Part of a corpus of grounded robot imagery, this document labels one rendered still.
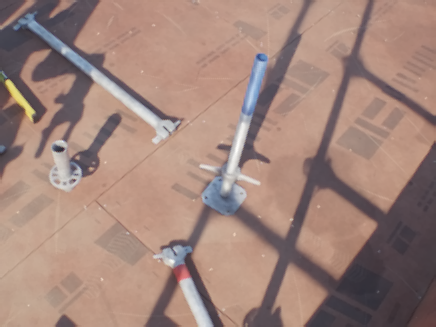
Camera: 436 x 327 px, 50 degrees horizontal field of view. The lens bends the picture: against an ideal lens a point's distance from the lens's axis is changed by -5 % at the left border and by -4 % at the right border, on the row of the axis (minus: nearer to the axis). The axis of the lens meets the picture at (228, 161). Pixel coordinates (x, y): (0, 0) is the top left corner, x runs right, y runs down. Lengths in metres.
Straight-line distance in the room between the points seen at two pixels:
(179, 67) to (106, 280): 1.11
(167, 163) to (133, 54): 0.66
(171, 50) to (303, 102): 0.70
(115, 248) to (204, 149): 0.58
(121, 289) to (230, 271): 0.40
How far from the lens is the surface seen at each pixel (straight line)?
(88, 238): 1.88
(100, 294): 1.79
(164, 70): 2.39
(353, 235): 2.05
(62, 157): 1.78
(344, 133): 2.33
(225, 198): 1.97
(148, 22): 2.64
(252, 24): 2.72
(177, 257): 1.79
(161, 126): 2.10
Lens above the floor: 1.69
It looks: 54 degrees down
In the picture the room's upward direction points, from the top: 15 degrees clockwise
